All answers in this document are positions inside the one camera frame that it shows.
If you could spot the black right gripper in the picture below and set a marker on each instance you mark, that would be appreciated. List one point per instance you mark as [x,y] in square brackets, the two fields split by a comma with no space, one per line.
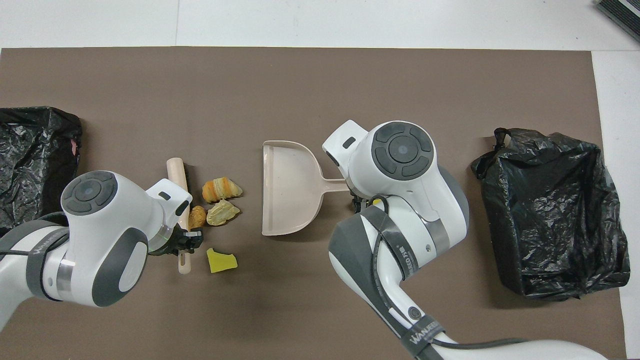
[361,202]

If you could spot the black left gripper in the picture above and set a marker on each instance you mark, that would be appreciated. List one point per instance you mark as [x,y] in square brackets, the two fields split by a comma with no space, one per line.
[172,242]

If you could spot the brown bread bun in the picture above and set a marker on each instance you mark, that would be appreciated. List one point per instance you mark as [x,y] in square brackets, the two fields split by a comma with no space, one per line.
[197,216]

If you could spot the pale bread piece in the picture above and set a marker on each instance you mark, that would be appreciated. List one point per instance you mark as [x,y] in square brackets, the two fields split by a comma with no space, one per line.
[223,213]

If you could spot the orange striped croissant piece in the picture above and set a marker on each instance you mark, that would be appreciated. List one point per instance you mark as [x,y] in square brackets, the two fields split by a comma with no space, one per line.
[221,189]

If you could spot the beige plastic dustpan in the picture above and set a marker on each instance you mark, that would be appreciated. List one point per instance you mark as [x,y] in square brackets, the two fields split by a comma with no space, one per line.
[290,190]

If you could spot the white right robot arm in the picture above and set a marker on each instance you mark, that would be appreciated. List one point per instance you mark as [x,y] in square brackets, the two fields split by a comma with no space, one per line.
[400,150]

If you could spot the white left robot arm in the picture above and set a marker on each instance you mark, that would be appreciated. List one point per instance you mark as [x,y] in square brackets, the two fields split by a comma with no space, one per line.
[90,225]

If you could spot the black bag-lined bin pink mark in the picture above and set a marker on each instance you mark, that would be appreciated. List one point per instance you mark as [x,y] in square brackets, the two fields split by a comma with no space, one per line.
[30,150]

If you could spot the black bag-lined bin with knot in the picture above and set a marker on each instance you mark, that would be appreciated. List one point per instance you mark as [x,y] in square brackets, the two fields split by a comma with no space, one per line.
[550,215]

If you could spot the brown table mat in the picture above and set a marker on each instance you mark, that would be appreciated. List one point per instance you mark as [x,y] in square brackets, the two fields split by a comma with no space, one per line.
[300,90]

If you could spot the grey ribbed object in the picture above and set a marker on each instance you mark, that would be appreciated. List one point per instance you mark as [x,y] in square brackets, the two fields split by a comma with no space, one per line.
[622,15]

